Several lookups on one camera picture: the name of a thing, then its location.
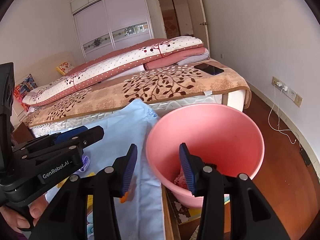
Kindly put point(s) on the person's left hand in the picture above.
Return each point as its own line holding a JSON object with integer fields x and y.
{"x": 20, "y": 219}

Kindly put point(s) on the orange peel piece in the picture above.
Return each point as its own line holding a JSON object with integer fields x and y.
{"x": 124, "y": 198}

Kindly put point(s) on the black foam net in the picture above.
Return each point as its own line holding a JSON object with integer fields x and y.
{"x": 180, "y": 180}

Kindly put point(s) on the purple face mask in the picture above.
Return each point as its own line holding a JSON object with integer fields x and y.
{"x": 86, "y": 162}

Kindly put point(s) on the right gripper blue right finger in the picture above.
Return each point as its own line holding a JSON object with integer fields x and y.
{"x": 191, "y": 169}

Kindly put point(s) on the cream wooden headboard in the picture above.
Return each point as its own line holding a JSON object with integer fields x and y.
{"x": 43, "y": 72}

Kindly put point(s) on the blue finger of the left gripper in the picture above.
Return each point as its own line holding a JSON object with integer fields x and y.
{"x": 65, "y": 136}

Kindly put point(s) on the red cloud-print wrapper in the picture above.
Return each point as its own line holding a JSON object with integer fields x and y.
{"x": 90, "y": 233}

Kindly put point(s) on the brown wooden nightstand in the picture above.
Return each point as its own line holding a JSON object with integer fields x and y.
{"x": 22, "y": 134}

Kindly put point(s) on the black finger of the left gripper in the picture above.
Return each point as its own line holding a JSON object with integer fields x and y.
{"x": 73, "y": 148}

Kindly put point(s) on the white sliding wardrobe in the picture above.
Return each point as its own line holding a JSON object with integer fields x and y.
{"x": 103, "y": 26}

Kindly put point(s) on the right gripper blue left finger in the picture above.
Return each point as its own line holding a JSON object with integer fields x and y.
{"x": 127, "y": 168}

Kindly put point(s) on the pink plastic bucket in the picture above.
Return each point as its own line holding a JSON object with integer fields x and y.
{"x": 218, "y": 134}

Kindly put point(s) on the black smartphone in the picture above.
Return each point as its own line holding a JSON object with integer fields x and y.
{"x": 209, "y": 69}

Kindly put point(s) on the pink folded blanket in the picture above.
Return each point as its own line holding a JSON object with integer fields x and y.
{"x": 182, "y": 57}

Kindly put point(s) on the yellow red pillow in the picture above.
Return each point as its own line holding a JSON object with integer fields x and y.
{"x": 64, "y": 68}

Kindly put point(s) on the yellow foam net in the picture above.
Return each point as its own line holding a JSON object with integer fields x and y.
{"x": 73, "y": 179}

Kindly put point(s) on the wall socket strip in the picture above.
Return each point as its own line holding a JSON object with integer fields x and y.
{"x": 289, "y": 92}

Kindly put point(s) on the brown leaf-pattern blanket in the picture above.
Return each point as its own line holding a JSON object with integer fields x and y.
{"x": 158, "y": 85}

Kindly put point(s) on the light blue cloth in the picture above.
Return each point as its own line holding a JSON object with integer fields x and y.
{"x": 141, "y": 215}

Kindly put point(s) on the colourful pillow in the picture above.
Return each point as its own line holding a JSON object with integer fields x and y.
{"x": 23, "y": 88}

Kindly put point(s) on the cream room door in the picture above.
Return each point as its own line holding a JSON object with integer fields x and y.
{"x": 199, "y": 22}

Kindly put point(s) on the white quilted mattress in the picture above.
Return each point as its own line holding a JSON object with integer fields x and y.
{"x": 234, "y": 99}

